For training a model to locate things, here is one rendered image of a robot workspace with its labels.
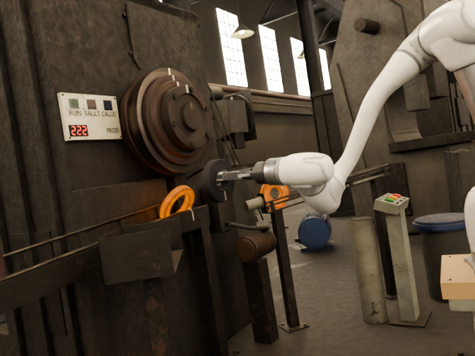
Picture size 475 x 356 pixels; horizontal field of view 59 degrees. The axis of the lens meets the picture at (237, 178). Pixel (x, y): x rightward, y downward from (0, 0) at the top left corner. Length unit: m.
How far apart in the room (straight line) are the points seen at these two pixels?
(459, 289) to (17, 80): 1.78
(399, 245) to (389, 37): 2.49
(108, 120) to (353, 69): 3.04
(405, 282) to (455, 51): 1.24
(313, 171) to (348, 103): 3.17
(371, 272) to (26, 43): 1.81
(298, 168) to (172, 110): 0.70
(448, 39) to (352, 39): 3.18
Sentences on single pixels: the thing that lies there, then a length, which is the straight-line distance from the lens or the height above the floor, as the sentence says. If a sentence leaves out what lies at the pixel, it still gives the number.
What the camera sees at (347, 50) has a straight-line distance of 4.46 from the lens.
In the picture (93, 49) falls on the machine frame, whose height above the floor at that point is 1.43.
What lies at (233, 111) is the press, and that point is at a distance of 9.89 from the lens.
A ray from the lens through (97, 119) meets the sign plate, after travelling 1.78.
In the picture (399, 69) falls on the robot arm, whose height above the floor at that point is 1.08.
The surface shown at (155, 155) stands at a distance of 1.76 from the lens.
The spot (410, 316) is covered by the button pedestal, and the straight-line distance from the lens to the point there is 2.27.
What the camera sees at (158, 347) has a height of 0.33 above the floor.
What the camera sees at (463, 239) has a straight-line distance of 2.45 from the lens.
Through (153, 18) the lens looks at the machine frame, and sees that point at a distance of 2.22.
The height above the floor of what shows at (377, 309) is 0.07.
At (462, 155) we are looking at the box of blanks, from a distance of 3.37.
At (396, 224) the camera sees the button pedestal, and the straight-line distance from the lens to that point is 2.15.
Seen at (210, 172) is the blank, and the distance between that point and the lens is 1.42.
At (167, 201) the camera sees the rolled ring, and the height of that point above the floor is 0.77.
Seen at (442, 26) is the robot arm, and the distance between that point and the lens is 1.30.
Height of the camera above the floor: 0.86
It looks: 1 degrees down
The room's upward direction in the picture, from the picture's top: 9 degrees counter-clockwise
